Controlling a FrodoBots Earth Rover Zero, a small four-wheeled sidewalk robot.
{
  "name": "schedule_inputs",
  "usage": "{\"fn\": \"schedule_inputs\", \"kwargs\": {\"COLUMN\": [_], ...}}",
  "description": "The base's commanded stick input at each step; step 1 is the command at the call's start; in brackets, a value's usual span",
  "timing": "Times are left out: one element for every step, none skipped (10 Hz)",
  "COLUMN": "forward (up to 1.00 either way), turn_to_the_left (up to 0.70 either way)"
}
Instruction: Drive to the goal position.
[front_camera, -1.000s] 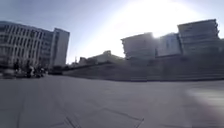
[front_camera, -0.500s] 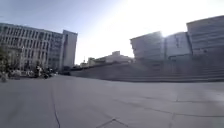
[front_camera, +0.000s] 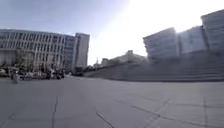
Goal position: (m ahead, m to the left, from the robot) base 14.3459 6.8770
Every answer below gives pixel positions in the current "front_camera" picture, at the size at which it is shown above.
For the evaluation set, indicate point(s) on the pale blocky building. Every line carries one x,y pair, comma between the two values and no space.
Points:
186,41

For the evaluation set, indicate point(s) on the grey paved plaza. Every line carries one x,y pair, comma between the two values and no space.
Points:
83,103

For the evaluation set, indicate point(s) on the large grey office building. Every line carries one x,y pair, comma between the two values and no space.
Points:
43,46

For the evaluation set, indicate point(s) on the low pale distant building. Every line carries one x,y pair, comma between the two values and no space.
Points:
125,58

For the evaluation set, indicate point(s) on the bare tree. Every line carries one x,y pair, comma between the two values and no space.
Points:
24,59

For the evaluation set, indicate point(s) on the wide grey stone stairs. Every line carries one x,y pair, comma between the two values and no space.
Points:
173,70

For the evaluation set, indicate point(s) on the row of parked bicycles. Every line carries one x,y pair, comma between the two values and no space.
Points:
36,74

